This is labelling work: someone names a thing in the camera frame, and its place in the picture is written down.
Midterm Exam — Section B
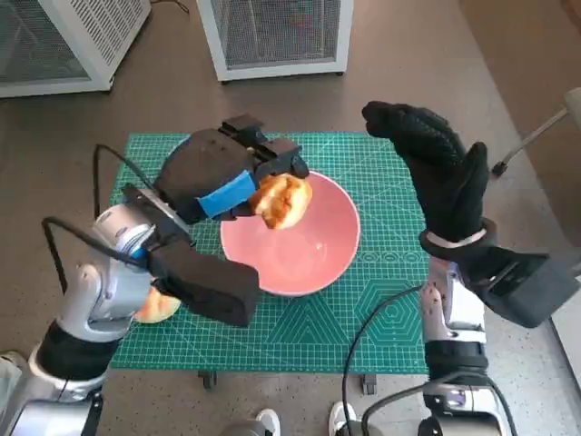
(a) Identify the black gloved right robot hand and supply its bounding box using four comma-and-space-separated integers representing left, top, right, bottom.
361, 100, 490, 246

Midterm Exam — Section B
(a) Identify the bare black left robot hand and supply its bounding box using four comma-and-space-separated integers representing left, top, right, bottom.
153, 115, 311, 223

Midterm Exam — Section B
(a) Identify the long flaky toy bread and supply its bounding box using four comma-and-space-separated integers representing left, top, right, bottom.
251, 173, 314, 231

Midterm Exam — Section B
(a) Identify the pink bowl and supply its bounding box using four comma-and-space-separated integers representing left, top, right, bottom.
220, 170, 362, 299

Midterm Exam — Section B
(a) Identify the round toy bread bun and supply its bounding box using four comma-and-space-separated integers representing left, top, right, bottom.
135, 288, 181, 324

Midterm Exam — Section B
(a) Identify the grey chair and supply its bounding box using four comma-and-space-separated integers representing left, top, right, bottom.
492, 87, 581, 177

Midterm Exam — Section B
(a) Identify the white mesh cabinet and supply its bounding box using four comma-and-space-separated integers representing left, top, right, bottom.
197, 0, 355, 82
0, 0, 153, 98

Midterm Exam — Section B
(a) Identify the green cutting mat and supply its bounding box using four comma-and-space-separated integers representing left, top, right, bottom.
108, 131, 430, 376

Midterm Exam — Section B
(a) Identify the white foot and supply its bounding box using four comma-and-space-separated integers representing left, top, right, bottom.
329, 400, 358, 436
255, 407, 282, 436

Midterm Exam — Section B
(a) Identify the person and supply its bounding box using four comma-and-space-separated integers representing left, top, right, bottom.
0, 351, 25, 410

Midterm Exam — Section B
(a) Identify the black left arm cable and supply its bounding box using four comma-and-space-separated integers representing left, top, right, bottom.
92, 144, 158, 219
41, 216, 151, 294

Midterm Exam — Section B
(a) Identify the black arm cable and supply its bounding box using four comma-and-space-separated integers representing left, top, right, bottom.
92, 144, 158, 219
41, 216, 151, 294
364, 372, 518, 436
342, 285, 423, 436

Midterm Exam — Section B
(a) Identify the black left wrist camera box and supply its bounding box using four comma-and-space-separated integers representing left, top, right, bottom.
145, 226, 261, 328

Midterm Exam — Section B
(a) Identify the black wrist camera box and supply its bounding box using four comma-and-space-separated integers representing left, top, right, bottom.
462, 247, 581, 329
145, 226, 261, 328

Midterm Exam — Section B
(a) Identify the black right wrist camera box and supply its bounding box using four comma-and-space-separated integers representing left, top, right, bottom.
462, 247, 581, 329

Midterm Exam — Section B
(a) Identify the thin black floor cable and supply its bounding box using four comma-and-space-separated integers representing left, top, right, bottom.
149, 0, 190, 15

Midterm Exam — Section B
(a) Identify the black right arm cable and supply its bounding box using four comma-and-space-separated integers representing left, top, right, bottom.
364, 372, 518, 436
342, 285, 423, 436

